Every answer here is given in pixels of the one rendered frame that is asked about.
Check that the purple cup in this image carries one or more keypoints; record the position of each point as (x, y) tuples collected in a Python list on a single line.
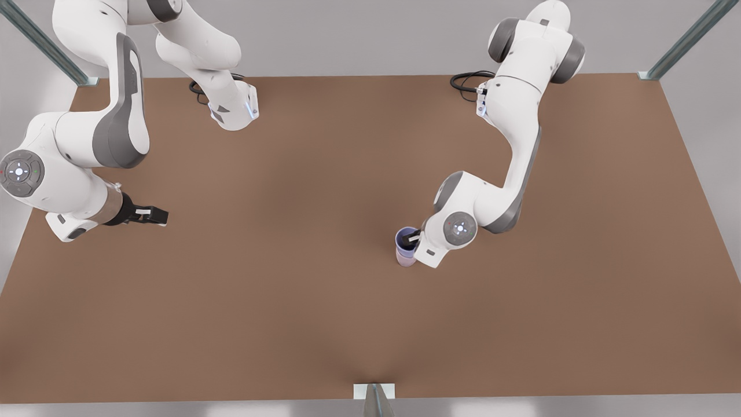
[(400, 248)]

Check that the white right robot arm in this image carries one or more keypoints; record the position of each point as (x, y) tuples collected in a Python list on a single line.
[(69, 139)]

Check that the silver frame post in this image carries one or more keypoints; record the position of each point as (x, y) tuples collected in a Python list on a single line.
[(689, 37), (376, 399), (43, 41)]

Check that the pink cup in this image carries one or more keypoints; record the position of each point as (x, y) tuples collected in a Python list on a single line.
[(406, 262)]

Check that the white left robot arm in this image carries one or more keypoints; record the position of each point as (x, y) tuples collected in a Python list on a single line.
[(521, 104)]

